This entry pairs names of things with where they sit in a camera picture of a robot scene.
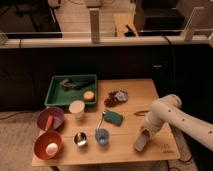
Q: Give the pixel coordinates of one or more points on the green sponge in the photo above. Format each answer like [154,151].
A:
[113,117]

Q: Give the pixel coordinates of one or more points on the orange fruit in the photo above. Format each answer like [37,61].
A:
[89,96]

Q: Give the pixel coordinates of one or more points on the small metal cup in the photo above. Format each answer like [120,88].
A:
[80,139]

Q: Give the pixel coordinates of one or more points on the blue glass cup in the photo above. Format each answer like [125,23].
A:
[102,136]

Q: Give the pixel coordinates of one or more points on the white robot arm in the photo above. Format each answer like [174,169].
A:
[167,109]

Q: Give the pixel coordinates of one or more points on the grey board eraser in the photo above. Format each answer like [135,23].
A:
[141,141]

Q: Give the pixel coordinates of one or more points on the red bowl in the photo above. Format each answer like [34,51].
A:
[43,141]

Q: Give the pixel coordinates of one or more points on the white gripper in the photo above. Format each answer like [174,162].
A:
[151,125]

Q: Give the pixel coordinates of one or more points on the wooden post right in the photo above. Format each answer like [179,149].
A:
[191,28]

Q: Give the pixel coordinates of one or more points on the blue grey flower toy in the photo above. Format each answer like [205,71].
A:
[122,96]

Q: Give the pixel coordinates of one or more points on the wooden post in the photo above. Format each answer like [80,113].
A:
[94,22]
[191,28]

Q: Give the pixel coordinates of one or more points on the green plastic tray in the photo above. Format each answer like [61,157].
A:
[57,96]

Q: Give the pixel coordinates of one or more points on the white egg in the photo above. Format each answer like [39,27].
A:
[51,148]

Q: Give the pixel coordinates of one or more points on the white paper cup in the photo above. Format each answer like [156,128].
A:
[77,109]

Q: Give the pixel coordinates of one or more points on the wooden post left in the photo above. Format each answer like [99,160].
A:
[94,22]

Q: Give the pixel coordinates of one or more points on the purple bowl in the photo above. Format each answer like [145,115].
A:
[58,118]

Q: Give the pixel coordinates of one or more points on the dark cloth in tray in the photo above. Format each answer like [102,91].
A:
[67,84]

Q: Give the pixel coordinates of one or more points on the carrot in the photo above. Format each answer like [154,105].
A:
[49,122]

